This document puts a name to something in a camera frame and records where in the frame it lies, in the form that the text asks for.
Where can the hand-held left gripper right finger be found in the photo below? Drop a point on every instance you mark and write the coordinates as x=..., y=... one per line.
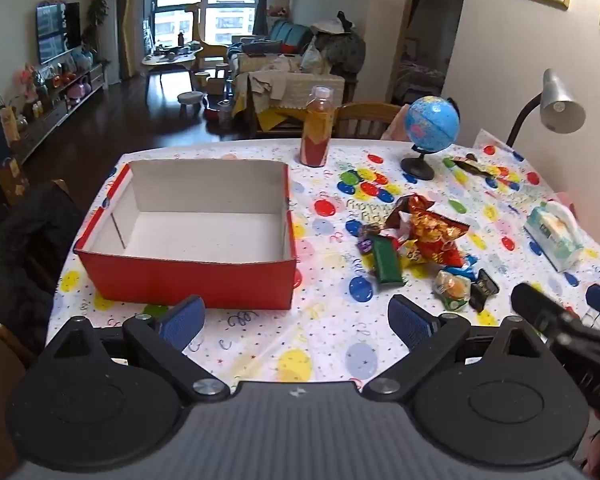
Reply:
x=410, y=320

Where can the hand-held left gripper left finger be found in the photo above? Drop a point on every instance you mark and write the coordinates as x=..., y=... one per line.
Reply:
x=182, y=320

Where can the red cardboard box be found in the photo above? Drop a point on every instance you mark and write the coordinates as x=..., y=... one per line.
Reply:
x=195, y=280

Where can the green orange snack packet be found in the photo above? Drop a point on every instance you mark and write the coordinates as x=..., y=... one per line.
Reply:
x=452, y=290

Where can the black snack packet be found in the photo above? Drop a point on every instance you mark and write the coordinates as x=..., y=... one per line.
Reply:
x=482, y=290

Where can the blue snack packet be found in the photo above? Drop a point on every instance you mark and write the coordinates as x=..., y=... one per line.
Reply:
x=467, y=262

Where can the red snack bag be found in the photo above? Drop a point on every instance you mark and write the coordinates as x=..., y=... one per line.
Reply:
x=435, y=240

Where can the purple candy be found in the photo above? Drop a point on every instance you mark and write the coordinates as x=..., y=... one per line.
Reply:
x=365, y=246

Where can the brown snack packet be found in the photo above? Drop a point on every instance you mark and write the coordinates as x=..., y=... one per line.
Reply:
x=397, y=212

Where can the tissue pack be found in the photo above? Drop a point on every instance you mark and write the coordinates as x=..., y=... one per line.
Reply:
x=555, y=240

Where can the balloon print tablecloth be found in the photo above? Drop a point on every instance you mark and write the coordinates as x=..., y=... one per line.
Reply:
x=330, y=310

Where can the dark crumpled wrapper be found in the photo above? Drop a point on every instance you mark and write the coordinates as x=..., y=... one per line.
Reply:
x=472, y=166

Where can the black jacket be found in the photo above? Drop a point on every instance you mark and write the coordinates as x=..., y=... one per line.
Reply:
x=25, y=260

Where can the pink cushion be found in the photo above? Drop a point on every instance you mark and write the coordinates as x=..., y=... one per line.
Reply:
x=395, y=127

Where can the orange juice bottle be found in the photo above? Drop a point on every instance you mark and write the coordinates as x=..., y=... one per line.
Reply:
x=316, y=150

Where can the grey desk lamp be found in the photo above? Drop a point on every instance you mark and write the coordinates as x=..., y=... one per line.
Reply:
x=560, y=105

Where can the blue desk globe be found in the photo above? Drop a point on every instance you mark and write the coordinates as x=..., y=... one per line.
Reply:
x=432, y=120

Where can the brown paper bag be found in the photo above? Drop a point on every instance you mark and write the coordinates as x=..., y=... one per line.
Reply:
x=12, y=180

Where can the round stool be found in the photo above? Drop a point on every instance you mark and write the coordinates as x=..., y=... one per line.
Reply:
x=190, y=97

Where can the bed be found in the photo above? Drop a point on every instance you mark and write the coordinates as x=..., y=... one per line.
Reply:
x=420, y=82

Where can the television cabinet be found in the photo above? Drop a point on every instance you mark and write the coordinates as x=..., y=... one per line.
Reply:
x=50, y=110

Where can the yellow carton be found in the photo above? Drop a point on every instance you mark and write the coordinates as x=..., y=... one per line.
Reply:
x=9, y=125

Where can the round coffee table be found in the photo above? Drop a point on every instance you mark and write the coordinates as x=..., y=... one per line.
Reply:
x=172, y=57

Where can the sofa with clothes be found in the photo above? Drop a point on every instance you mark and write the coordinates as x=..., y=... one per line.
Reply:
x=290, y=75

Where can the wooden child chair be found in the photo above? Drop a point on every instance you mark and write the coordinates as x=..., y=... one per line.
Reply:
x=205, y=50

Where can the white tower air conditioner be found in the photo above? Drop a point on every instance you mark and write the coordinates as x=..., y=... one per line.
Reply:
x=108, y=30

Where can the yellow curtain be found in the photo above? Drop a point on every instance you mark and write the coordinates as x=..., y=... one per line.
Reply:
x=132, y=15

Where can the potted plant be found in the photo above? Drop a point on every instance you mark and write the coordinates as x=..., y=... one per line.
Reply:
x=95, y=20

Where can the television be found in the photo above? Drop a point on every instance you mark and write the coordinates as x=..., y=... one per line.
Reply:
x=57, y=30

